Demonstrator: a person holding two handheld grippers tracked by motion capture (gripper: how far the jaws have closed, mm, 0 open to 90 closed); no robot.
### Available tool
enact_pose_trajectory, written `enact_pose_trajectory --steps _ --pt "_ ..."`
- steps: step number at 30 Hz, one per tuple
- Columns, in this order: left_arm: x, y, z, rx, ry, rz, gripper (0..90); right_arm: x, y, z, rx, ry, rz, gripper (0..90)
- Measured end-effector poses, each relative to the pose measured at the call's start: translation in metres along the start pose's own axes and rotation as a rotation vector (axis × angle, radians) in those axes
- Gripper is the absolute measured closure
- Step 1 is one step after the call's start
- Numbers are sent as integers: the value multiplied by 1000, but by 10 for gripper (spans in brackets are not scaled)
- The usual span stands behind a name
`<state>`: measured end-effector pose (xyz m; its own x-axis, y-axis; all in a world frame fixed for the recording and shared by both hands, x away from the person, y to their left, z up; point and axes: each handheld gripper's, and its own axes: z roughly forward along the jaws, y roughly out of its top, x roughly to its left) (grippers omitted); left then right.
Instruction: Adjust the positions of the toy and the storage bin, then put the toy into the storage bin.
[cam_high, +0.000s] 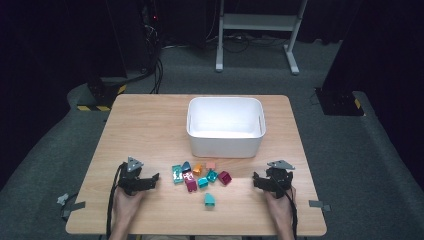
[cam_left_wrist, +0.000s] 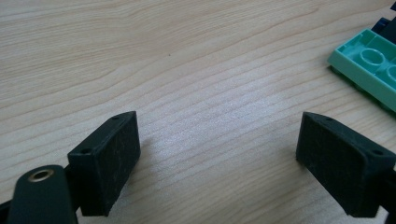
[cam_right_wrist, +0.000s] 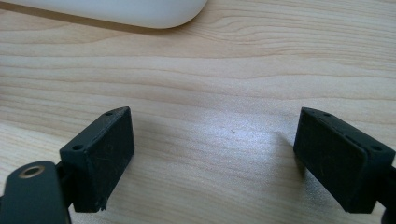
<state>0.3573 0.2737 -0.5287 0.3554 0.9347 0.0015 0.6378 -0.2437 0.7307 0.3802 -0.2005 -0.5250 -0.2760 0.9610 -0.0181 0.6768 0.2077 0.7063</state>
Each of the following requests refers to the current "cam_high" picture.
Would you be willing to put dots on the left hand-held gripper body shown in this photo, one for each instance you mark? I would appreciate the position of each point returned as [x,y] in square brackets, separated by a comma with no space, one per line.
[128,181]

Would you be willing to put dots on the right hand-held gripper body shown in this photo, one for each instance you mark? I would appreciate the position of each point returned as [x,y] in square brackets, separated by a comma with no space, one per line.
[280,181]

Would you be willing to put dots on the orange toy block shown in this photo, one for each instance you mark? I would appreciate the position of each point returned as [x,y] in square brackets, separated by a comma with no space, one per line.
[197,169]

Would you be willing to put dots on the cyan toy block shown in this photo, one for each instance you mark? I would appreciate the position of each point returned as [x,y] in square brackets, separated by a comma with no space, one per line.
[202,182]

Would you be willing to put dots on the salmon pink toy block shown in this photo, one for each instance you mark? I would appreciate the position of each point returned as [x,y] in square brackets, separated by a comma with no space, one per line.
[210,165]

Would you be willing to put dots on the turquoise toy block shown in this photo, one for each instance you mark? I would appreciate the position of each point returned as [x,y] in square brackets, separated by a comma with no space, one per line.
[209,199]

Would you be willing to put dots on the white plastic bin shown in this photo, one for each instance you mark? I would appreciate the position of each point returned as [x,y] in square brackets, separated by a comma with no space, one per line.
[226,116]

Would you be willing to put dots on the person's left hand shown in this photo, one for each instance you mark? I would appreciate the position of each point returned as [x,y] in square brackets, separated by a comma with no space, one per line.
[126,205]

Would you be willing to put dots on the person's right hand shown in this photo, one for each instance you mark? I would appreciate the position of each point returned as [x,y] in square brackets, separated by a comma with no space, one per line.
[283,206]

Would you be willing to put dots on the green printed toy block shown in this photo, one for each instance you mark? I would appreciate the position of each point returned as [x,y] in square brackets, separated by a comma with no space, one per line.
[177,174]

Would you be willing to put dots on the dark blue toy block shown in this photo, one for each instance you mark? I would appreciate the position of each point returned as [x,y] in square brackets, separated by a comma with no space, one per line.
[186,166]

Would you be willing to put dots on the grey tape strip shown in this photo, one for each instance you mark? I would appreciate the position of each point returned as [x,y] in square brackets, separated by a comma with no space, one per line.
[74,207]
[319,204]

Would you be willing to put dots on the black stand base yellow stripes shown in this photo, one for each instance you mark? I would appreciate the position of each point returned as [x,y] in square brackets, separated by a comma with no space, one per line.
[103,95]

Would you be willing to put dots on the black equipment rack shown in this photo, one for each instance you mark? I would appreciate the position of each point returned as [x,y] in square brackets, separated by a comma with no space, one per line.
[150,33]

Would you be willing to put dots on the white metal stand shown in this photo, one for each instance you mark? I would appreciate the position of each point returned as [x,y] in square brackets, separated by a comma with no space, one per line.
[260,22]

